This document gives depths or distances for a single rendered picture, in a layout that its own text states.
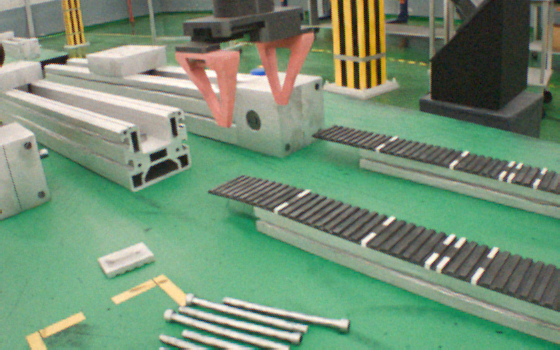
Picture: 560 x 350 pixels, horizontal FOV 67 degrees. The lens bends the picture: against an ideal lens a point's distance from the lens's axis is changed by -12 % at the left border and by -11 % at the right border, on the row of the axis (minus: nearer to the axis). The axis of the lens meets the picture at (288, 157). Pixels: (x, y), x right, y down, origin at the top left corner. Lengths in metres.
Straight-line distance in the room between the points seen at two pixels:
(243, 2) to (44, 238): 0.34
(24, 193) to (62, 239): 0.12
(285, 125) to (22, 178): 0.36
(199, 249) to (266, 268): 0.08
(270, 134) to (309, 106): 0.07
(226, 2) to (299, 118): 0.30
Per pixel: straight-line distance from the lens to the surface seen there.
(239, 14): 0.42
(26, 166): 0.65
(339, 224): 0.43
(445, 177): 0.57
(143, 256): 0.47
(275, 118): 0.65
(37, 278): 0.50
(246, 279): 0.43
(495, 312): 0.38
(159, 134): 0.66
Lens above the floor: 1.03
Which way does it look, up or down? 22 degrees down
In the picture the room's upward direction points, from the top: 4 degrees counter-clockwise
